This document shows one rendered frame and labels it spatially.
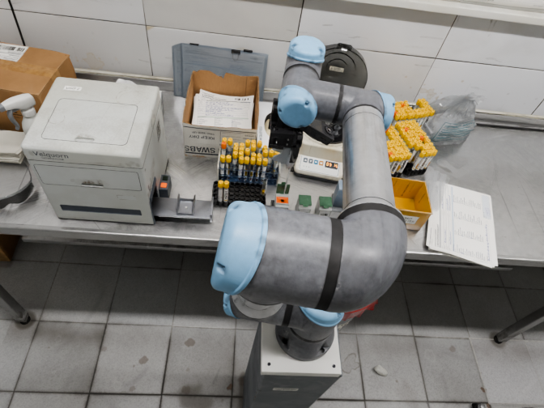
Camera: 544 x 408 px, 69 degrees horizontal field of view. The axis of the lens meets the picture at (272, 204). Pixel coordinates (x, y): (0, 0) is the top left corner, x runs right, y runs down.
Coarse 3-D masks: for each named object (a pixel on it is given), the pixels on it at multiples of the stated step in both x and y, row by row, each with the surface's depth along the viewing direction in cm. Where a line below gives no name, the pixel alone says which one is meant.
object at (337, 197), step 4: (340, 180) 126; (340, 184) 125; (336, 188) 128; (340, 188) 124; (336, 192) 127; (340, 192) 125; (332, 196) 133; (336, 196) 126; (340, 196) 126; (332, 200) 132; (336, 200) 128; (340, 200) 128; (332, 204) 131; (336, 204) 130; (340, 204) 129; (332, 208) 130; (336, 208) 130; (340, 208) 131; (340, 212) 130
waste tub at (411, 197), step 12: (396, 180) 130; (408, 180) 130; (396, 192) 135; (408, 192) 134; (420, 192) 132; (396, 204) 135; (408, 204) 136; (420, 204) 131; (408, 216) 124; (420, 216) 124; (408, 228) 129; (420, 228) 129
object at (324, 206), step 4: (320, 196) 125; (320, 200) 124; (324, 200) 124; (328, 200) 125; (320, 204) 123; (324, 204) 123; (328, 204) 124; (316, 208) 128; (320, 208) 124; (324, 208) 124; (328, 208) 123; (316, 212) 128; (320, 212) 124; (324, 212) 124; (328, 212) 124; (328, 216) 126
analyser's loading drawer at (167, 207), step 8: (152, 200) 120; (160, 200) 120; (168, 200) 120; (176, 200) 117; (184, 200) 121; (192, 200) 121; (200, 200) 122; (152, 208) 118; (160, 208) 118; (168, 208) 119; (176, 208) 115; (184, 208) 119; (192, 208) 116; (200, 208) 120; (208, 208) 120; (168, 216) 117; (176, 216) 117; (184, 216) 118; (192, 216) 118; (200, 216) 118; (208, 216) 119
